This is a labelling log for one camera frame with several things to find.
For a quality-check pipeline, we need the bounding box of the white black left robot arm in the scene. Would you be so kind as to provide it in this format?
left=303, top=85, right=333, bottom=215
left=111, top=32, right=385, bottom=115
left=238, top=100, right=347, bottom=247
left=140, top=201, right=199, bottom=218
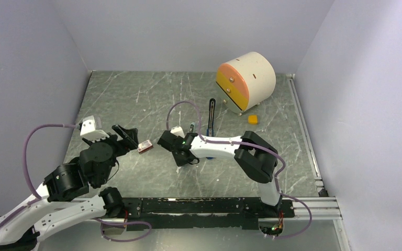
left=0, top=124, right=139, bottom=250

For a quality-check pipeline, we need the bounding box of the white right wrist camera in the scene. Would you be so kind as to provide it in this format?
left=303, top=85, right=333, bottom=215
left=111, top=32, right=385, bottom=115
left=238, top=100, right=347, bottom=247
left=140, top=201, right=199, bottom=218
left=170, top=125, right=185, bottom=138

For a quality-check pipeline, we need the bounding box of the yellow eraser block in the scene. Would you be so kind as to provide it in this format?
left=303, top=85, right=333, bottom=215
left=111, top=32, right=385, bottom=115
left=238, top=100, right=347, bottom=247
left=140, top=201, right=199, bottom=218
left=248, top=115, right=259, bottom=124

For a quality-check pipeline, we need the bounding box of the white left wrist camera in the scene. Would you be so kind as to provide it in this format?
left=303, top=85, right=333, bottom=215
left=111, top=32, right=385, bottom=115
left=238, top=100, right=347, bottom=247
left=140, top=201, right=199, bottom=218
left=80, top=116, right=109, bottom=142

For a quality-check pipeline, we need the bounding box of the aluminium frame rail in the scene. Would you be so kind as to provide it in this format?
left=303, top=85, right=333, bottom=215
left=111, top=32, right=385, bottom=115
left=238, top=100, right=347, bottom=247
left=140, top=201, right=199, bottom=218
left=36, top=197, right=343, bottom=222

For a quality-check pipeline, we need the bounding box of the cream round drawer cabinet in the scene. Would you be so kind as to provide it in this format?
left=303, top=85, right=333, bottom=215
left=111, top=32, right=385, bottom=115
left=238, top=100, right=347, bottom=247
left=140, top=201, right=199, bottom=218
left=216, top=52, right=276, bottom=115

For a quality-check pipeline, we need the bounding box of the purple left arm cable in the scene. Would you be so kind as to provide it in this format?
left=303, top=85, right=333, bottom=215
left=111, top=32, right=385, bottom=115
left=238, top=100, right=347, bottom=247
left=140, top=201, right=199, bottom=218
left=0, top=123, right=153, bottom=251

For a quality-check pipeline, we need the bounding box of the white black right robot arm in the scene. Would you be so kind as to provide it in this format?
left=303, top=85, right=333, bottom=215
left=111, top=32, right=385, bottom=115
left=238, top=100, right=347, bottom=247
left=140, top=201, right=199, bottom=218
left=158, top=131, right=282, bottom=216

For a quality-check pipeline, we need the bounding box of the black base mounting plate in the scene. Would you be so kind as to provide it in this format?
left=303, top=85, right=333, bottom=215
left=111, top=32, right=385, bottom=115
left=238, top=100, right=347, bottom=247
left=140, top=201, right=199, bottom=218
left=112, top=197, right=295, bottom=230

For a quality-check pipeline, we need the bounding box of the red white staple box sleeve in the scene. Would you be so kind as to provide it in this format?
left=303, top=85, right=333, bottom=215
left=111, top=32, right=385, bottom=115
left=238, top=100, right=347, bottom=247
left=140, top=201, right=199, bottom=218
left=137, top=140, right=153, bottom=154

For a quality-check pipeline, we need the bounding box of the light blue white stapler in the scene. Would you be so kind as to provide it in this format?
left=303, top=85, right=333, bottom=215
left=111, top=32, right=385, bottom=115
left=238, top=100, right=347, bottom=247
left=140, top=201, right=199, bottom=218
left=188, top=122, right=198, bottom=133

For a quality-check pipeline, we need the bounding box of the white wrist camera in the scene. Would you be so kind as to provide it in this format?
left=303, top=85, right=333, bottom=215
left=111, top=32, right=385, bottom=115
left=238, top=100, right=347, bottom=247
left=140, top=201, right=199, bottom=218
left=170, top=125, right=185, bottom=138
left=80, top=116, right=109, bottom=142

